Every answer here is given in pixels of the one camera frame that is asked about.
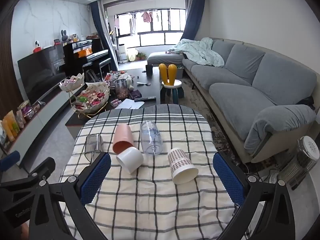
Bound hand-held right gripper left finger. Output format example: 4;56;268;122
29;152;112;240

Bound light blue blanket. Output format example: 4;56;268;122
167;37;226;68

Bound plaid paper cup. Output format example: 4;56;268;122
167;147;199;185

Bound yellow rabbit-ear stool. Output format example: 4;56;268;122
158;63;185;105

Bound grey sectional sofa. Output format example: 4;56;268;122
147;38;319;164

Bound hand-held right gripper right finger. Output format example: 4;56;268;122
212;152;296;240

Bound small clear glass cup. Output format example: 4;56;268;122
85;133;104;162

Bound pink plastic cup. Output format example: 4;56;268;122
112;123;134;154

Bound dark cloth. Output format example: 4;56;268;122
297;96;316;111

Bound tall clear printed cup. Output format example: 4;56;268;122
140;120;164;156

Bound flat screen television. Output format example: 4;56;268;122
17;45;68;106

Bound patterned floor rug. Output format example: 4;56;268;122
179;78;252;162

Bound white air purifier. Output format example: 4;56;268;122
117;44;128;64

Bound grey television cabinet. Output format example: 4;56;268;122
0;87;76;168

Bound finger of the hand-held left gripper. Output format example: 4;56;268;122
0;151;21;172
0;157;56;207

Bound tiered shell snack dish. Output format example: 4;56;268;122
58;73;111;119

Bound white plastic cup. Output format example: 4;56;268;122
116;146;144;174

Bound checked white tablecloth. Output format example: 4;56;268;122
58;103;251;240

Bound white electric heater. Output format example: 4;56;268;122
276;136;320;191

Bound black upright piano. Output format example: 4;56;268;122
62;39;112;83

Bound pink hanging garment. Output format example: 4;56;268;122
141;11;154;24

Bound blue curtain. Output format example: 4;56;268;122
183;0;206;41
89;1;119;72

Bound white paper sheet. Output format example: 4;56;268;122
115;98;146;110

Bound purple snack packets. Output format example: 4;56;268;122
17;100;41;128

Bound black framed window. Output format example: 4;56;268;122
113;8;187;48

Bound orange snack packets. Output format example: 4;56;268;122
2;110;21;142

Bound clear jar of nuts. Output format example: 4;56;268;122
114;78;130;100

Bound white plush toy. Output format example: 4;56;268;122
119;73;133;91

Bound dark coffee table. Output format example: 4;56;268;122
65;68;162;127

